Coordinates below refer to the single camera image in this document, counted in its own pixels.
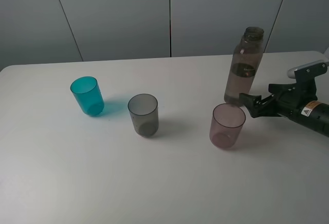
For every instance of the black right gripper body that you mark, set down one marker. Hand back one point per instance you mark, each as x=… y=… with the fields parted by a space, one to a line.
x=304 y=108

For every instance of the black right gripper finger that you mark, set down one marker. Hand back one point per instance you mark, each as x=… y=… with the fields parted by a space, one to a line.
x=259 y=107
x=280 y=89

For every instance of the brown translucent water bottle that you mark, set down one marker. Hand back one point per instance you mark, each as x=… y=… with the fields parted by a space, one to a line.
x=244 y=65

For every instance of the pink translucent plastic cup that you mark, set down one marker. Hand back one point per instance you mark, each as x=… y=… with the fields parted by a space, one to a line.
x=226 y=125

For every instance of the grey translucent plastic cup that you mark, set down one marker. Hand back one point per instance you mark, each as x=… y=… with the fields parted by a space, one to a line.
x=143 y=109

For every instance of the teal translucent plastic cup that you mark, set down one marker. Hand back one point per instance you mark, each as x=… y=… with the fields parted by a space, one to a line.
x=88 y=95

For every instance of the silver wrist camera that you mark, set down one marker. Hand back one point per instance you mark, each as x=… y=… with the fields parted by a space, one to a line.
x=291 y=72

